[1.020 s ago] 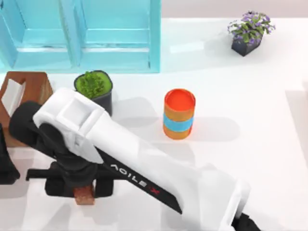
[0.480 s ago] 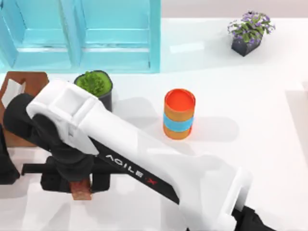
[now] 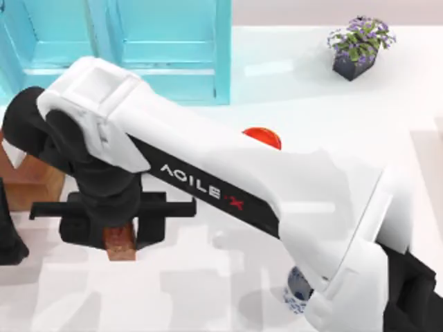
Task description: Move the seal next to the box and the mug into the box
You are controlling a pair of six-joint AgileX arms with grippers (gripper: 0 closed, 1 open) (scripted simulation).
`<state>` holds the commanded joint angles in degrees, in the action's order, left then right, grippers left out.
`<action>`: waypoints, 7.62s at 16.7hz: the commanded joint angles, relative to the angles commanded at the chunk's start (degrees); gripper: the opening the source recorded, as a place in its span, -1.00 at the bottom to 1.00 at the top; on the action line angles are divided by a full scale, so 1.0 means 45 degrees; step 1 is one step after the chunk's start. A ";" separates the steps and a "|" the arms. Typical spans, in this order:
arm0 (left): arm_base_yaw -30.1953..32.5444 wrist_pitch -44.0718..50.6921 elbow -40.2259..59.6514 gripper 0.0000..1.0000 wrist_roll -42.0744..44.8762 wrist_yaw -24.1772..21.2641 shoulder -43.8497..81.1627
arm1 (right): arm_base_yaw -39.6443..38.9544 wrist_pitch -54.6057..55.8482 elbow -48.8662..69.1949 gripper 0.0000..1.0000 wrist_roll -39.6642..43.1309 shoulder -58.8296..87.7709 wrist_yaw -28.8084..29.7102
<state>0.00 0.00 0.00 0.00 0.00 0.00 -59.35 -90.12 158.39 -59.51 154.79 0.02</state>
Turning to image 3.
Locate blue and white cup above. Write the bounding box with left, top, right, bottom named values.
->
left=282, top=265, right=315, bottom=316

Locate purple flower plant pot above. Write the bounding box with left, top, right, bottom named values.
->
left=326, top=15, right=397, bottom=82

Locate brown wooden box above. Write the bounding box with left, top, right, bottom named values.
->
left=0, top=128, right=67, bottom=212

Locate red cup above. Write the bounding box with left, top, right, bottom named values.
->
left=240, top=127, right=282, bottom=151

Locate light blue rack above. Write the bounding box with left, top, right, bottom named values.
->
left=0, top=0, right=231, bottom=107

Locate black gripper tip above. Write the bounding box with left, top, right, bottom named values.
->
left=0, top=177, right=30, bottom=266

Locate brown wooden block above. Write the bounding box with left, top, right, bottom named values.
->
left=102, top=223, right=141, bottom=263

